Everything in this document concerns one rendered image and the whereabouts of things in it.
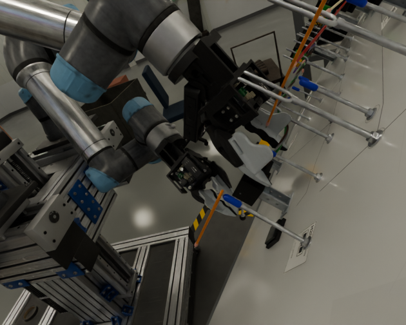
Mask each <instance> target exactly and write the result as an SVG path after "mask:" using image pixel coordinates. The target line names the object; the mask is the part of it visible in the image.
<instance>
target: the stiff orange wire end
mask: <svg viewBox="0 0 406 325"><path fill-rule="evenodd" d="M223 192H224V190H221V191H220V193H219V195H218V197H217V199H216V201H215V203H214V205H213V208H212V210H211V212H210V214H209V216H208V218H207V220H206V223H205V225H204V227H203V229H202V231H201V233H200V235H199V236H198V239H197V241H196V243H195V244H194V248H195V247H197V246H198V243H199V241H200V239H201V237H202V235H203V233H204V231H205V229H206V227H207V225H208V223H209V221H210V219H211V217H212V215H213V213H214V211H215V209H216V207H217V205H218V203H219V201H220V199H221V196H222V194H223Z"/></svg>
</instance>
